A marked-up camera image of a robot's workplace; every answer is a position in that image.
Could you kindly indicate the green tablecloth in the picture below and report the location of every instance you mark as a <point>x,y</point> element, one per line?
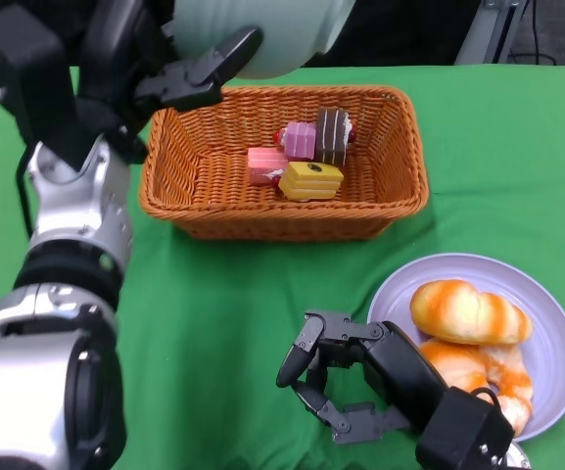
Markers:
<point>262,294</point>

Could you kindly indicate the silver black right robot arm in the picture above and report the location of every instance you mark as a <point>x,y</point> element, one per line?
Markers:
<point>517,455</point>

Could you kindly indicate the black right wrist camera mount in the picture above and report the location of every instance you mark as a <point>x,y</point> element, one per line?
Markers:
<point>463,431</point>

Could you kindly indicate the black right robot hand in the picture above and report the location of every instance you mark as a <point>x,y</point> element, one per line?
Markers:
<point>404,372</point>

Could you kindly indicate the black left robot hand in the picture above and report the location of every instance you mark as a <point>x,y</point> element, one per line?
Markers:
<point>115,59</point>

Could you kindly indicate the grey round bowl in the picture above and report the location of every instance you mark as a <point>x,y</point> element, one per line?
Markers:
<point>272,29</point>

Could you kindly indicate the grey aluminium frame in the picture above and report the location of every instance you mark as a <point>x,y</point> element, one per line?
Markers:
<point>483,34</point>

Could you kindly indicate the white round plate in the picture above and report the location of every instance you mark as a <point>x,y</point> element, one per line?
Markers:
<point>551,313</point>

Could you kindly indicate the long striped orange bread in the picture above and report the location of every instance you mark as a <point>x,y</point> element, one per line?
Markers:
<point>473,313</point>

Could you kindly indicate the yellow cake slice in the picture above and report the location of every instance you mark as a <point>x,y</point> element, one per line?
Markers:
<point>311,183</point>

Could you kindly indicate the orange wicker basket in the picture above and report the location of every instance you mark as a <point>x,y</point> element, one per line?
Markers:
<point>282,220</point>

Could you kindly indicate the black cloth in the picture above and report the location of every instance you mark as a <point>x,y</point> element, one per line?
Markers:
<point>399,29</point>

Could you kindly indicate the salmon pink cake slice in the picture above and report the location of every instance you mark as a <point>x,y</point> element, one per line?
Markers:
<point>262,164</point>

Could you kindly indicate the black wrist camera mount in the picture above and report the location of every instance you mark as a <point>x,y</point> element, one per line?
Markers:
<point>22,83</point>
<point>463,431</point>

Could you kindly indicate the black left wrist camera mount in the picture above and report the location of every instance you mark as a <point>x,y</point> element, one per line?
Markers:
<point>22,83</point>

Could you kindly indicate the brown chocolate cake slice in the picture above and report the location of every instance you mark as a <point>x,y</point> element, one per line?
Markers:
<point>333,137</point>

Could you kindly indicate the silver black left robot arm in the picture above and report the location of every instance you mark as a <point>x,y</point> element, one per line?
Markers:
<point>57,343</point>

